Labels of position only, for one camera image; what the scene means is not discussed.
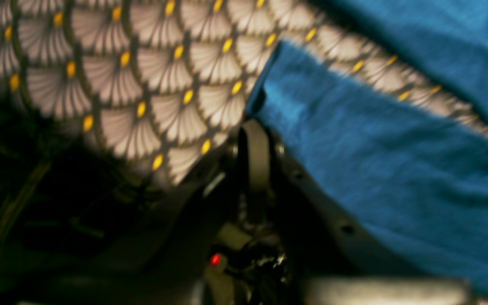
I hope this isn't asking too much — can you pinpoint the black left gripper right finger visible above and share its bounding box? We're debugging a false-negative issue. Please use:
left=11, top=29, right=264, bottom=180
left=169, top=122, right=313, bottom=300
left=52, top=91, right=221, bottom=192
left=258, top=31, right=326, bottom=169
left=240, top=120, right=473, bottom=305

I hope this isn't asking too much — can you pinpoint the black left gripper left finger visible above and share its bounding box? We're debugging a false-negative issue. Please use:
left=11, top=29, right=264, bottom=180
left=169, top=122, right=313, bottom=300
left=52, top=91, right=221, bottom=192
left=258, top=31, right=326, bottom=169
left=58, top=144, right=242, bottom=305

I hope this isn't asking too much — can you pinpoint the blue long-sleeve T-shirt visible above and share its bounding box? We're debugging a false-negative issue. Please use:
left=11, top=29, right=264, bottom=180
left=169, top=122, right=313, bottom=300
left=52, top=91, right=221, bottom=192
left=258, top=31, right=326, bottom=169
left=249, top=0, right=488, bottom=297

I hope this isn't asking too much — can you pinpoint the patterned fan-motif tablecloth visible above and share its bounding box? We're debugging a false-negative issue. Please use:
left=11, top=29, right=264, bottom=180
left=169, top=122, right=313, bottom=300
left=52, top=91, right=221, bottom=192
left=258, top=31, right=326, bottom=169
left=0, top=0, right=488, bottom=185

